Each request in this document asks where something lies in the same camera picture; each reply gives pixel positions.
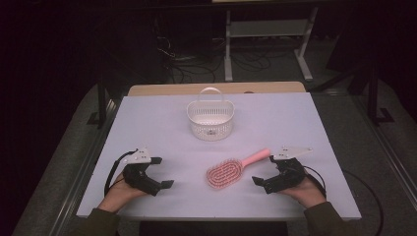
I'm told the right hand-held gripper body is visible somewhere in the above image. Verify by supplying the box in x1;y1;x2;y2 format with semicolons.
263;146;314;195

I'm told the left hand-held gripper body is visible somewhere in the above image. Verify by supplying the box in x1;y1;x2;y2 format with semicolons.
122;147;163;198

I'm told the person's left hand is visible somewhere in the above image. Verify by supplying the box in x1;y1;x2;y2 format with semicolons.
97;171;149;214

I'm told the person's right hand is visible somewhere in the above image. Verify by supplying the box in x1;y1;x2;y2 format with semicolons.
278;176;328;209

